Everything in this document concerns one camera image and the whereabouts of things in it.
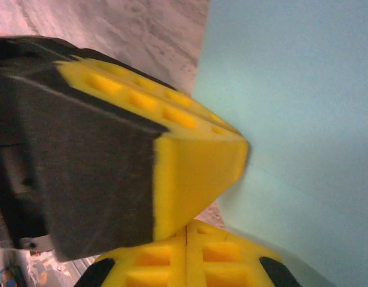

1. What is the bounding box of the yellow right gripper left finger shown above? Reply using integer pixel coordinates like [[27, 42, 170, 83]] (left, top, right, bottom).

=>
[[77, 222, 188, 287]]

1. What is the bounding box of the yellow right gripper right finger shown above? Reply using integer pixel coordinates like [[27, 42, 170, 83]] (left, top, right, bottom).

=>
[[187, 219, 303, 287]]

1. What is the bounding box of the light blue paper sheet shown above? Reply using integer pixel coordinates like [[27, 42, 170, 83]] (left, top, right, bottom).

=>
[[191, 0, 368, 287]]

